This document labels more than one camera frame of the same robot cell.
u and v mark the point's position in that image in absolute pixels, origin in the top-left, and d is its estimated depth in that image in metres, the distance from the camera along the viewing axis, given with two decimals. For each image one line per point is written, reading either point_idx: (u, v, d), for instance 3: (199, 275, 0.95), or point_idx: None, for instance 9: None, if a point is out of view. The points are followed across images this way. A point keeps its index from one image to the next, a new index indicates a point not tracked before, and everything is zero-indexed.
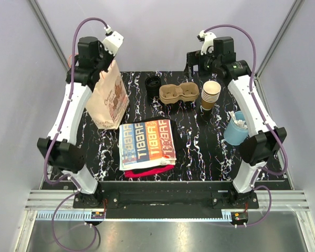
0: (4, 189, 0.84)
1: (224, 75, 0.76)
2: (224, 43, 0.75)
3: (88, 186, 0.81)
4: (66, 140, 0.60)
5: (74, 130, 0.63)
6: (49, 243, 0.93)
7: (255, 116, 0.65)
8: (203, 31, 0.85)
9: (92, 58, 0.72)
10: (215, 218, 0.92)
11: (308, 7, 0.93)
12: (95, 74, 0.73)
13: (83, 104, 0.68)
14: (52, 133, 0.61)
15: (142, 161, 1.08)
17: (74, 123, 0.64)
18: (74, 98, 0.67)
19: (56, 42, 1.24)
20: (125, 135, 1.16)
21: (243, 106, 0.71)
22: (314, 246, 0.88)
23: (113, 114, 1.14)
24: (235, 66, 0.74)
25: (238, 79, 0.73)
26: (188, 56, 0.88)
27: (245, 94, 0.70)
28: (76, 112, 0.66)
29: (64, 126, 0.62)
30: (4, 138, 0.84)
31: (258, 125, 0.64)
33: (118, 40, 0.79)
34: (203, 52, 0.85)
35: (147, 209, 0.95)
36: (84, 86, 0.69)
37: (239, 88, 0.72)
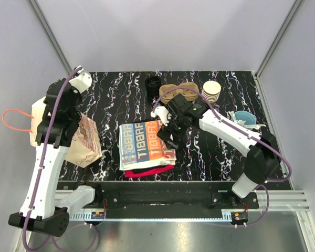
0: (5, 190, 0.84)
1: (191, 121, 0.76)
2: (175, 100, 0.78)
3: (84, 202, 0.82)
4: (41, 218, 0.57)
5: (49, 200, 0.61)
6: (50, 244, 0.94)
7: (238, 135, 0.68)
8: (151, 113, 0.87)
9: (65, 109, 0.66)
10: (215, 218, 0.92)
11: (310, 7, 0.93)
12: (69, 128, 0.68)
13: (57, 165, 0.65)
14: (24, 211, 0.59)
15: (143, 161, 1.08)
17: (48, 193, 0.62)
18: (47, 163, 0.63)
19: (56, 42, 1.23)
20: (125, 135, 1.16)
21: (222, 135, 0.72)
22: (314, 247, 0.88)
23: (90, 144, 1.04)
24: (195, 109, 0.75)
25: (203, 116, 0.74)
26: (160, 135, 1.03)
27: (217, 124, 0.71)
28: (50, 180, 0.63)
29: (38, 199, 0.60)
30: (3, 138, 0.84)
31: (245, 142, 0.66)
33: (88, 79, 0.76)
34: (166, 122, 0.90)
35: (147, 209, 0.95)
36: (56, 147, 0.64)
37: (210, 124, 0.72)
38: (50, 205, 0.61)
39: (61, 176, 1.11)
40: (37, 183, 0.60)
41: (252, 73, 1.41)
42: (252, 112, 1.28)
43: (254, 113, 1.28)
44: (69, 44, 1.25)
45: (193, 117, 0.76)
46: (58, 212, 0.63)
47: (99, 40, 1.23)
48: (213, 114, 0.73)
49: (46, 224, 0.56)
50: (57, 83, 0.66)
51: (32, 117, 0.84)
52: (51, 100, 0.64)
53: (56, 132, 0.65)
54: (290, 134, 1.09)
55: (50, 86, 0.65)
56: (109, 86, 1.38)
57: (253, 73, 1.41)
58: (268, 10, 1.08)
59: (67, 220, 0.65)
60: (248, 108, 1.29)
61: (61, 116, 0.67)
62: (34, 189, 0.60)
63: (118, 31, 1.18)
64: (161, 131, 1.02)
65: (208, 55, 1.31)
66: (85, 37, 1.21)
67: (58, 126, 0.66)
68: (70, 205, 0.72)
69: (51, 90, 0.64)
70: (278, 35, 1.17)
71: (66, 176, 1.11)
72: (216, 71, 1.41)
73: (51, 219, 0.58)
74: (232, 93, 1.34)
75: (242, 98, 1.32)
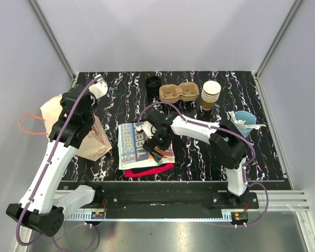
0: (5, 190, 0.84)
1: (166, 129, 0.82)
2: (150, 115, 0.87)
3: (83, 202, 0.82)
4: (37, 212, 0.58)
5: (49, 197, 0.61)
6: (50, 243, 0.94)
7: (201, 128, 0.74)
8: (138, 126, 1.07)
9: (80, 113, 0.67)
10: (215, 218, 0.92)
11: (310, 8, 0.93)
12: (81, 130, 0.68)
13: (64, 163, 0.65)
14: (24, 202, 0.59)
15: (142, 160, 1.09)
17: (50, 189, 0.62)
18: (54, 159, 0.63)
19: (56, 42, 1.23)
20: (124, 135, 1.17)
21: (193, 134, 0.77)
22: (314, 247, 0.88)
23: (101, 138, 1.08)
24: (167, 117, 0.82)
25: (173, 122, 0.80)
26: (144, 147, 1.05)
27: (185, 125, 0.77)
28: (54, 177, 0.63)
29: (38, 193, 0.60)
30: (4, 138, 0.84)
31: (207, 133, 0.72)
33: (105, 88, 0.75)
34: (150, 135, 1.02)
35: (147, 209, 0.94)
36: (66, 146, 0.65)
37: (179, 127, 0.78)
38: (49, 201, 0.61)
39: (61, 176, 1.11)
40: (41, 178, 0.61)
41: (252, 73, 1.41)
42: (252, 112, 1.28)
43: (254, 113, 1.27)
44: (69, 44, 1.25)
45: (168, 126, 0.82)
46: (55, 211, 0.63)
47: (99, 40, 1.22)
48: (181, 118, 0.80)
49: (40, 221, 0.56)
50: (78, 87, 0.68)
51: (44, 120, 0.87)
52: (70, 103, 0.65)
53: (69, 133, 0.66)
54: (290, 134, 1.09)
55: (70, 90, 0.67)
56: (109, 86, 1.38)
57: (253, 73, 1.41)
58: (268, 10, 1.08)
59: (61, 221, 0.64)
60: (249, 108, 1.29)
61: (76, 119, 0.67)
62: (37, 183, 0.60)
63: (118, 31, 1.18)
64: (146, 143, 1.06)
65: (208, 55, 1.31)
66: (86, 37, 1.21)
67: (71, 128, 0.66)
68: (66, 206, 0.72)
69: (70, 94, 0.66)
70: (278, 35, 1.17)
71: (66, 176, 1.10)
72: (216, 71, 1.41)
73: (46, 217, 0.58)
74: (232, 93, 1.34)
75: (243, 98, 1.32)
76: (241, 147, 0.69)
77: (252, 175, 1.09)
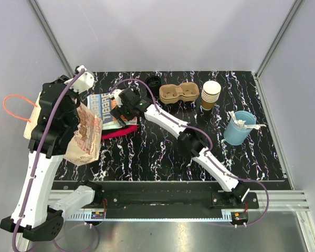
0: (4, 190, 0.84)
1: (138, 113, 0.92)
2: (125, 93, 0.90)
3: (82, 203, 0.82)
4: (30, 227, 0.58)
5: (40, 209, 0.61)
6: (50, 243, 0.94)
7: (171, 125, 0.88)
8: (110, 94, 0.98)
9: (60, 116, 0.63)
10: (215, 218, 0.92)
11: (310, 8, 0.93)
12: (64, 136, 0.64)
13: (49, 174, 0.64)
14: (15, 218, 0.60)
15: (106, 124, 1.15)
17: (39, 202, 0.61)
18: (38, 173, 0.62)
19: (56, 42, 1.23)
20: (92, 103, 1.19)
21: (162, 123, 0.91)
22: (314, 246, 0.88)
23: (87, 145, 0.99)
24: (141, 103, 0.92)
25: (147, 109, 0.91)
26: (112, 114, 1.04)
27: (157, 115, 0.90)
28: (41, 189, 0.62)
29: (28, 208, 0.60)
30: (3, 138, 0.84)
31: (176, 129, 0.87)
33: (91, 79, 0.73)
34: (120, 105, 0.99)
35: (146, 209, 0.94)
36: (49, 157, 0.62)
37: (150, 114, 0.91)
38: (41, 212, 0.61)
39: (61, 176, 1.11)
40: (28, 193, 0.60)
41: (252, 73, 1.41)
42: (252, 112, 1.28)
43: (254, 113, 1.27)
44: (69, 44, 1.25)
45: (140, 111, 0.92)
46: (53, 217, 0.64)
47: (99, 40, 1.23)
48: (154, 108, 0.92)
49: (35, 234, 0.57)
50: (53, 88, 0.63)
51: (29, 121, 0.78)
52: (46, 106, 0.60)
53: (50, 140, 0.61)
54: (290, 134, 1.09)
55: (44, 90, 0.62)
56: (109, 86, 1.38)
57: (253, 73, 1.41)
58: (268, 10, 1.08)
59: (61, 223, 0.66)
60: (248, 108, 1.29)
61: (56, 123, 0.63)
62: (24, 199, 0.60)
63: (118, 31, 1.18)
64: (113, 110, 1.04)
65: (208, 55, 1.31)
66: (86, 38, 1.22)
67: (52, 134, 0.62)
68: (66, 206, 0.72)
69: (44, 96, 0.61)
70: (277, 36, 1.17)
71: (66, 176, 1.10)
72: (216, 71, 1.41)
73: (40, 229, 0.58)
74: (233, 93, 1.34)
75: (243, 98, 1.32)
76: (197, 143, 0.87)
77: (252, 175, 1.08)
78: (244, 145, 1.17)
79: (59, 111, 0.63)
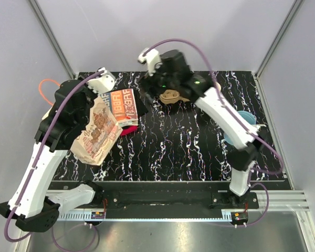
0: (4, 189, 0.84)
1: (188, 94, 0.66)
2: (176, 59, 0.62)
3: (81, 201, 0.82)
4: (24, 217, 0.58)
5: (36, 200, 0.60)
6: (50, 243, 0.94)
7: (236, 129, 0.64)
8: (140, 54, 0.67)
9: (71, 112, 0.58)
10: (215, 218, 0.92)
11: (310, 9, 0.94)
12: (71, 134, 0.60)
13: (51, 167, 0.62)
14: (10, 204, 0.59)
15: None
17: (37, 193, 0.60)
18: (40, 165, 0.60)
19: (56, 42, 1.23)
20: None
21: (218, 118, 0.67)
22: (314, 246, 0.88)
23: (94, 148, 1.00)
24: (198, 83, 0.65)
25: (206, 95, 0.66)
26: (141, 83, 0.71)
27: (218, 107, 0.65)
28: (41, 181, 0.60)
29: (24, 197, 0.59)
30: (3, 138, 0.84)
31: (242, 137, 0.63)
33: (111, 82, 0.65)
34: (152, 72, 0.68)
35: (146, 209, 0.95)
36: (52, 151, 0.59)
37: (209, 103, 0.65)
38: (37, 204, 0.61)
39: (61, 176, 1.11)
40: (26, 184, 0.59)
41: (252, 73, 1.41)
42: (252, 112, 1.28)
43: (254, 113, 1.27)
44: (69, 44, 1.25)
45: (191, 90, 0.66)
46: (48, 209, 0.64)
47: (99, 40, 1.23)
48: (216, 94, 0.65)
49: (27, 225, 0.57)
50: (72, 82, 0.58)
51: None
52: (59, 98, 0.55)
53: (56, 133, 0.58)
54: (290, 134, 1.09)
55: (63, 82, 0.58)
56: None
57: (253, 73, 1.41)
58: (267, 10, 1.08)
59: (55, 217, 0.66)
60: (249, 108, 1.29)
61: (66, 118, 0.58)
62: (22, 188, 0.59)
63: (118, 31, 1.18)
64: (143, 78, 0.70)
65: (208, 55, 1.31)
66: (86, 37, 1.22)
67: (59, 129, 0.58)
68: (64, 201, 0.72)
69: (61, 89, 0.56)
70: (277, 36, 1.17)
71: (66, 176, 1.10)
72: (216, 71, 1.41)
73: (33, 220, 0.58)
74: (233, 93, 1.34)
75: (243, 98, 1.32)
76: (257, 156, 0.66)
77: (252, 175, 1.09)
78: None
79: (72, 105, 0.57)
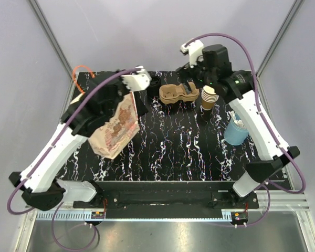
0: (4, 189, 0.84)
1: (226, 92, 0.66)
2: (218, 54, 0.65)
3: (83, 196, 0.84)
4: (31, 190, 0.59)
5: (46, 178, 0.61)
6: (50, 244, 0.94)
7: (266, 139, 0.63)
8: (184, 44, 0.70)
9: (100, 102, 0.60)
10: (215, 218, 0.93)
11: (310, 9, 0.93)
12: (95, 122, 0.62)
13: (68, 149, 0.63)
14: (22, 176, 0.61)
15: None
17: (48, 172, 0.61)
18: (58, 145, 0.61)
19: (56, 42, 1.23)
20: None
21: (250, 124, 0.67)
22: (314, 246, 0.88)
23: (111, 142, 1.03)
24: (238, 82, 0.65)
25: (243, 97, 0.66)
26: (179, 72, 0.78)
27: (252, 113, 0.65)
28: (55, 160, 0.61)
29: (36, 172, 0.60)
30: (3, 138, 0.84)
31: (271, 149, 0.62)
33: (146, 82, 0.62)
34: (192, 64, 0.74)
35: (147, 209, 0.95)
36: (73, 135, 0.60)
37: (244, 106, 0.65)
38: (45, 182, 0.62)
39: (61, 176, 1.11)
40: (41, 159, 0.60)
41: None
42: None
43: None
44: (69, 44, 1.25)
45: (229, 87, 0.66)
46: (55, 190, 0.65)
47: (99, 40, 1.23)
48: (254, 100, 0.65)
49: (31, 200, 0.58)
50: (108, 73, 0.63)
51: None
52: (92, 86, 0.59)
53: (81, 119, 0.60)
54: (289, 134, 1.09)
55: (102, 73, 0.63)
56: None
57: None
58: (268, 10, 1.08)
59: (59, 199, 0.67)
60: None
61: (94, 107, 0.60)
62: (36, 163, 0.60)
63: (118, 31, 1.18)
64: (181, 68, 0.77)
65: None
66: (86, 37, 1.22)
67: (85, 115, 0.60)
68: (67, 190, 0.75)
69: (96, 78, 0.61)
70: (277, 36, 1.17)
71: (66, 176, 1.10)
72: None
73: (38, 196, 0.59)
74: None
75: None
76: None
77: None
78: (244, 145, 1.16)
79: (102, 95, 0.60)
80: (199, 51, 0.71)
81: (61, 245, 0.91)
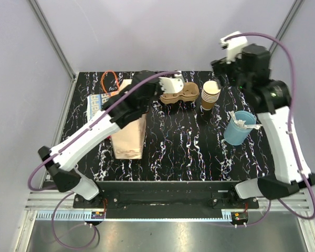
0: (4, 190, 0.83)
1: (257, 102, 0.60)
2: (259, 57, 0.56)
3: (88, 192, 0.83)
4: (58, 166, 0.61)
5: (74, 158, 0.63)
6: (50, 243, 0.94)
7: (289, 161, 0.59)
8: (222, 38, 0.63)
9: (139, 97, 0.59)
10: (216, 218, 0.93)
11: None
12: (132, 115, 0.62)
13: (101, 136, 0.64)
14: (54, 150, 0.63)
15: None
17: (77, 152, 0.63)
18: (95, 128, 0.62)
19: (56, 42, 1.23)
20: (92, 103, 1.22)
21: (273, 141, 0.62)
22: (314, 246, 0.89)
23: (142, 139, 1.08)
24: (273, 95, 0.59)
25: (276, 112, 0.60)
26: (212, 66, 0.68)
27: (281, 132, 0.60)
28: (87, 144, 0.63)
29: (67, 150, 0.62)
30: (3, 137, 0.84)
31: (291, 173, 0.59)
33: (180, 87, 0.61)
34: (230, 60, 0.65)
35: (147, 209, 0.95)
36: (111, 123, 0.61)
37: (274, 123, 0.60)
38: (73, 161, 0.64)
39: None
40: (75, 139, 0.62)
41: None
42: (252, 111, 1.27)
43: (254, 113, 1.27)
44: (69, 44, 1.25)
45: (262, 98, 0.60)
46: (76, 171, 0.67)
47: (99, 40, 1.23)
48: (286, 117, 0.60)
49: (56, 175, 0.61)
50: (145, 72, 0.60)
51: None
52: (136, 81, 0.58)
53: (119, 109, 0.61)
54: None
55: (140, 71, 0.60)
56: (109, 86, 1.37)
57: None
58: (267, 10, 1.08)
59: (75, 183, 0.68)
60: (249, 108, 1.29)
61: (132, 100, 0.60)
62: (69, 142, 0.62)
63: (118, 31, 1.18)
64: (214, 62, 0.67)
65: (208, 55, 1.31)
66: (86, 37, 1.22)
67: (124, 108, 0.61)
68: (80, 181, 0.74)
69: (140, 75, 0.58)
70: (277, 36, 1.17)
71: None
72: None
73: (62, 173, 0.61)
74: (232, 93, 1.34)
75: (243, 98, 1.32)
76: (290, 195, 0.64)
77: (253, 175, 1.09)
78: (244, 145, 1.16)
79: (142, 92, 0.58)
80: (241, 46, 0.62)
81: (63, 244, 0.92)
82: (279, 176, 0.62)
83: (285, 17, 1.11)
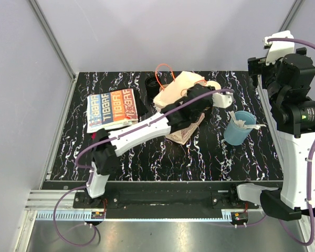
0: (3, 190, 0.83)
1: (284, 121, 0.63)
2: (301, 75, 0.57)
3: (94, 191, 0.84)
4: (114, 147, 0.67)
5: (128, 146, 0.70)
6: (49, 244, 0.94)
7: (298, 189, 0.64)
8: (266, 38, 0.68)
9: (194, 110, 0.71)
10: (215, 218, 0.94)
11: None
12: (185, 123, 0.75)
13: (155, 134, 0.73)
14: (114, 134, 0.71)
15: (107, 124, 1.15)
17: (133, 142, 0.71)
18: (153, 126, 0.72)
19: (56, 41, 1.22)
20: (92, 104, 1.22)
21: (289, 162, 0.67)
22: (314, 246, 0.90)
23: (186, 132, 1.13)
24: (304, 117, 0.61)
25: (301, 136, 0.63)
26: (249, 64, 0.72)
27: (300, 158, 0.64)
28: (143, 137, 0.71)
29: (126, 137, 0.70)
30: (2, 137, 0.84)
31: (298, 198, 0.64)
33: (229, 103, 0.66)
34: (269, 62, 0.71)
35: (147, 209, 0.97)
36: (167, 126, 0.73)
37: (295, 147, 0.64)
38: (126, 148, 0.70)
39: (61, 176, 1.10)
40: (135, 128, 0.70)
41: None
42: (252, 112, 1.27)
43: (254, 113, 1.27)
44: (69, 44, 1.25)
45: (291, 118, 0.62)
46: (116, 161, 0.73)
47: (99, 40, 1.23)
48: (309, 144, 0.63)
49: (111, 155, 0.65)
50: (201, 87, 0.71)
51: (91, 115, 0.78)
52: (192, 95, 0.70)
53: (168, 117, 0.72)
54: None
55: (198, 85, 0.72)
56: (109, 86, 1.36)
57: None
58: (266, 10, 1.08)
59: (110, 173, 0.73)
60: (248, 108, 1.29)
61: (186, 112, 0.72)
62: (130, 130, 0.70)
63: (118, 31, 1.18)
64: (254, 60, 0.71)
65: (208, 55, 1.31)
66: (86, 37, 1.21)
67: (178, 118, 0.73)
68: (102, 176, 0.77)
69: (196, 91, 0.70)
70: None
71: (66, 175, 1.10)
72: (216, 71, 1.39)
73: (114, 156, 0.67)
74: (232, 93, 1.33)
75: (243, 98, 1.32)
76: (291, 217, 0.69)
77: (252, 175, 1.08)
78: (244, 145, 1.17)
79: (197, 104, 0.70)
80: (281, 50, 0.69)
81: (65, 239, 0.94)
82: (284, 199, 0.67)
83: (285, 17, 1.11)
